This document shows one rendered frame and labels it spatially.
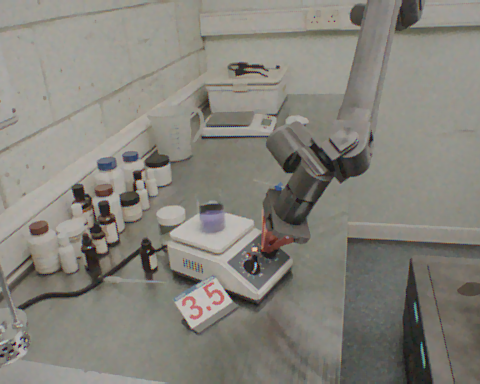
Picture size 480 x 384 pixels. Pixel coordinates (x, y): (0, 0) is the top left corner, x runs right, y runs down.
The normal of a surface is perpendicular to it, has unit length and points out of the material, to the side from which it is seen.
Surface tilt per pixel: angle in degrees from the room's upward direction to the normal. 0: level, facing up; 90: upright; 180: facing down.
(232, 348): 0
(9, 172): 90
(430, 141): 90
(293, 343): 0
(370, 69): 41
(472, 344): 0
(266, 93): 93
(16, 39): 90
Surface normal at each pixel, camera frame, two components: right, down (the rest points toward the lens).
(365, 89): -0.29, -0.45
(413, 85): -0.23, 0.43
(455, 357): -0.07, -0.91
